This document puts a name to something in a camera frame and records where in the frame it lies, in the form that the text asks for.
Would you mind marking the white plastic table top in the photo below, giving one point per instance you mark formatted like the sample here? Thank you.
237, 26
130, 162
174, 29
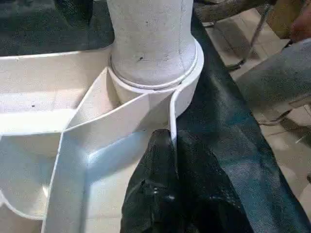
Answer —
48, 109

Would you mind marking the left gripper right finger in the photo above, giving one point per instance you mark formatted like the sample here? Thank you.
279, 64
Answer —
206, 194

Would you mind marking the brown cardboard box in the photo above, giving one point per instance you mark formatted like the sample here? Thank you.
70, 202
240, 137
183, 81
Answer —
281, 17

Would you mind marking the black mat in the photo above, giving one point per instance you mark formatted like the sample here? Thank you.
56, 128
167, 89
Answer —
218, 121

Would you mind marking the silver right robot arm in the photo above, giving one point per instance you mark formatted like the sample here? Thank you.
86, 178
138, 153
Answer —
274, 77

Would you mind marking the white plastic table leg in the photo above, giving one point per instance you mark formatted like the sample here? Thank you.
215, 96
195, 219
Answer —
150, 36

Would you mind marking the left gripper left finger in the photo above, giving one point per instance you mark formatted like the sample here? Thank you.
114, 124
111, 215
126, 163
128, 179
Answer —
150, 189

